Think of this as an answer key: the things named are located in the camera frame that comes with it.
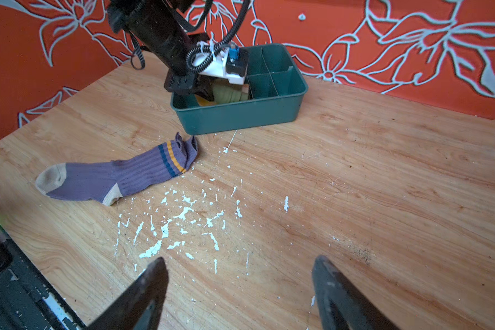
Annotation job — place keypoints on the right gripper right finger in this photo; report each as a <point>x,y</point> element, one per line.
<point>341,305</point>

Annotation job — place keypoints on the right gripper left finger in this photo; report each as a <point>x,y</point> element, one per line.
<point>140,305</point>

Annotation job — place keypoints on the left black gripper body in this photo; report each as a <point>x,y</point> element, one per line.
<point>179,79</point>

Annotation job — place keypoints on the green striped sock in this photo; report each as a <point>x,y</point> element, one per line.
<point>224,92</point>

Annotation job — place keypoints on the purple striped sock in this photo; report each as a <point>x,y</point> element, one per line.
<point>107,182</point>

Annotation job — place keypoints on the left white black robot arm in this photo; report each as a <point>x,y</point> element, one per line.
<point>157,25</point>

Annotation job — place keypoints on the green compartment tray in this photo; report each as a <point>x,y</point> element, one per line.
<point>272,94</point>

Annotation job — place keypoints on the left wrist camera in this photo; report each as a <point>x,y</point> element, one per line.
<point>230,64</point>

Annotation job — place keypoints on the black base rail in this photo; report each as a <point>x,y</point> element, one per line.
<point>27,299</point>

